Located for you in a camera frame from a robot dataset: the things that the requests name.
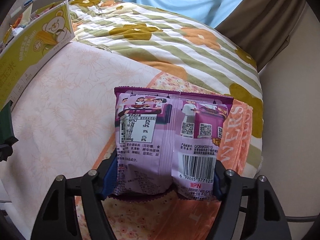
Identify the purple snack bag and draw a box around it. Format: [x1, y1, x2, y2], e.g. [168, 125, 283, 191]
[114, 87, 233, 200]

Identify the blue cream snack bag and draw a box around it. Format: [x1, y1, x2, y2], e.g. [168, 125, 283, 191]
[3, 3, 33, 46]

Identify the white folding table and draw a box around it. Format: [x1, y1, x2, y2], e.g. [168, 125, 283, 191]
[1, 42, 159, 238]

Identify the orange floral towel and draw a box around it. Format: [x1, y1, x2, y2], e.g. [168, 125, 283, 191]
[75, 71, 253, 240]

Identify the green cardboard box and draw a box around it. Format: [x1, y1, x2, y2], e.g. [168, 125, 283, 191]
[1, 0, 75, 107]

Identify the floral striped quilt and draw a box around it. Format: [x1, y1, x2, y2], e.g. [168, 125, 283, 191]
[69, 0, 263, 177]

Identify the right brown curtain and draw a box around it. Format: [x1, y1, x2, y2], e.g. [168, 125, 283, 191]
[216, 0, 306, 70]

